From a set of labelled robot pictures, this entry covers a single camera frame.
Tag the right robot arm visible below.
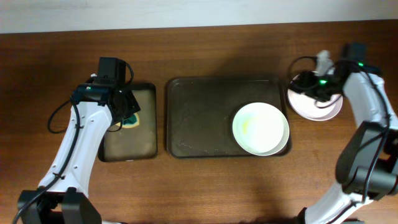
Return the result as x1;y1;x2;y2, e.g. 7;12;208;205
288;43;397;223

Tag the green and yellow sponge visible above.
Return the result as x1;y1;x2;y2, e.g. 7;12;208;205
121;113;140;129

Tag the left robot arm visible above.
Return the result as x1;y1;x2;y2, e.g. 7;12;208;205
12;57;140;223

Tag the pale pink plate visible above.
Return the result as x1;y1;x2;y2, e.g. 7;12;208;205
287;89;343;121

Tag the large brown serving tray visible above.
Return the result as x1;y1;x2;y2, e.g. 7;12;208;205
166;77;287;159

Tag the pale green plate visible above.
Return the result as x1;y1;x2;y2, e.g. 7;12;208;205
232;102;290;156

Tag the small black water tray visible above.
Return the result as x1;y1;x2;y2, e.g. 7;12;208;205
98;83;157;162

